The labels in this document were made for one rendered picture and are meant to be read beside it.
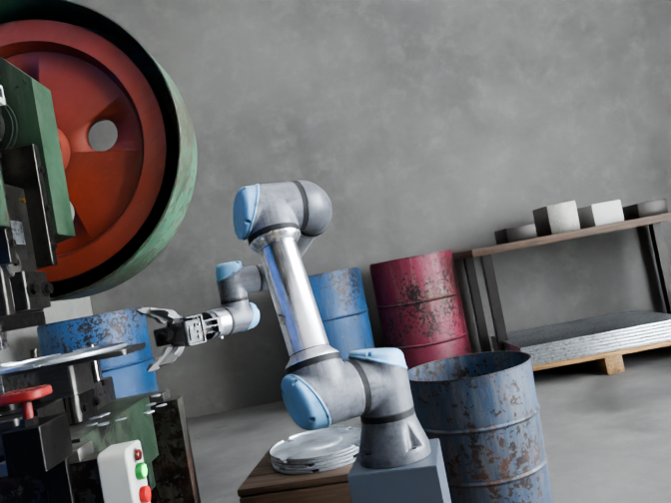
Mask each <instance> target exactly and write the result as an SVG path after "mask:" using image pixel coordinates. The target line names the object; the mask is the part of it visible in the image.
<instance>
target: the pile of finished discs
mask: <svg viewBox="0 0 671 503"><path fill-rule="evenodd" d="M349 428H351V427H349V425H337V426H330V427H328V428H320V429H316V430H312V431H306V432H302V433H299V434H296V435H293V436H291V437H290V439H288V441H284V440H282V441H280V442H279V443H277V444H276V445H274V446H273V447H272V448H271V450H270V454H271V460H272V464H273V468H274V469H275V470H276V471H278V472H281V473H285V474H309V473H314V472H313V470H316V469H318V470H319V471H317V472H323V471H327V470H332V469H335V468H339V467H342V466H345V465H348V464H351V463H353V462H355V460H356V458H357V456H358V450H359V442H360V433H361V426H359V425H356V426H355V427H353V428H352V429H349Z"/></svg>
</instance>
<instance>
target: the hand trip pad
mask: <svg viewBox="0 0 671 503"><path fill-rule="evenodd" d="M51 393H52V386H51V385H50V384H44V385H39V386H34V387H28V388H23V389H18V390H12V391H9V392H7V393H4V394H1V395H0V406H4V405H9V404H15V403H20V404H21V411H22V417H23V419H29V418H32V417H34V412H33V406H32V401H31V400H35V399H38V398H41V397H44V396H46V395H49V394H51Z"/></svg>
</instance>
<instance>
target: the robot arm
mask: <svg viewBox="0 0 671 503"><path fill-rule="evenodd" d="M332 213H333V209H332V204H331V201H330V198H329V197H328V195H327V193H326V192H325V191H324V190H323V189H322V188H321V187H320V186H318V185H316V184H314V183H312V182H309V181H303V180H298V181H291V182H281V183H271V184H261V185H259V184H255V185H253V186H246V187H242V188H240V189H239V190H238V192H237V194H236V196H235V200H234V208H233V220H234V228H235V233H236V235H237V237H238V239H239V240H243V241H245V240H248V242H249V246H250V249H251V250H252V251H253V252H256V253H258V254H259V255H260V258H261V262H262V264H256V265H249V266H242V263H241V262H240V261H239V260H237V261H230V262H225V263H220V264H218V265H217V266H216V278H217V283H218V289H219V294H220V300H221V306H222V308H217V309H212V310H208V311H207V312H203V313H202V314H196V315H190V316H184V317H181V316H179V315H177V313H176V312H175V311H173V310H171V309H163V308H153V307H144V308H139V309H137V313H139V314H140V315H146V316H147V317H151V318H153V319H154V320H155V321H156V322H158V323H165V322H167V321H168V323H167V327H163V328H158V329H154V336H155V341H156V345H157V346H158V347H159V346H164V345H168V344H171V345H172V346H173V347H164V348H163V350H162V352H161V355H160V356H159V357H157V358H155V361H154V362H153V363H151V364H149V366H148V368H147V371H148V372H149V371H154V370H157V369H159V368H161V367H163V366H164V365H167V364H170V363H172V362H174V361H175V360H176V359H177V357H179V356H180V355H181V354H182V353H183V349H184V347H186V346H192V345H195V344H199V343H203V342H207V339H211V338H217V337H219V338H220V339H223V336H225V335H229V334H233V333H237V332H243V331H246V330H248V329H251V328H254V327H255V326H256V325H257V324H258V323H259V320H260V312H259V310H258V309H257V306H256V305H255V304H253V303H251V302H249V299H248V293H251V292H256V291H262V290H267V289H269V290H270V292H271V295H272V299H273V302H274V306H275V309H276V312H277V316H278V319H279V322H280V326H281V329H282V333H283V336H284V339H285V343H286V346H287V349H288V353H289V356H290V361H289V363H288V365H287V367H286V372H287V375H286V376H285V377H284V378H283V380H282V384H281V390H282V396H283V400H284V403H285V406H286V408H287V410H288V413H289V414H290V416H291V418H292V419H293V421H294V422H295V423H296V424H297V425H298V426H299V427H300V428H302V429H304V430H307V431H312V430H316V429H320V428H328V427H330V426H331V425H334V424H337V423H340V422H344V421H347V420H350V419H353V418H356V417H359V416H360V421H361V433H360V442H359V450H358V455H359V461H360V464H361V465H362V466H364V467H366V468H371V469H389V468H397V467H402V466H406V465H410V464H413V463H416V462H418V461H420V460H422V459H424V458H426V457H427V456H428V455H429V454H430V452H431V449H430V444H429V440H428V438H427V436H426V434H425V432H424V431H423V429H422V427H421V425H420V423H419V421H418V419H417V417H416V415H415V411H414V406H413V400H412V395H411V390H410V384H409V379H408V374H407V366H406V364H405V360H404V356H403V353H402V351H401V350H399V349H398V348H368V349H359V350H353V351H350V352H349V353H348V360H345V361H342V360H341V357H340V354H339V351H338V350H336V349H334V348H332V347H331V346H330V345H329V341H328V338H327V335H326V332H325V329H324V326H323V323H322V319H321V316H320V313H319V310H318V307H317V304H316V301H315V297H314V294H313V291H312V288H311V285H310V282H309V279H308V276H307V272H306V269H305V266H304V263H303V260H302V256H303V255H304V253H305V252H306V250H307V249H308V247H309V246H310V244H311V243H312V241H313V240H314V239H315V238H316V237H318V236H320V235H321V234H322V233H323V232H324V231H325V230H326V228H327V227H328V225H329V224H330V221H331V219H332ZM197 316H198V317H199V318H197Z"/></svg>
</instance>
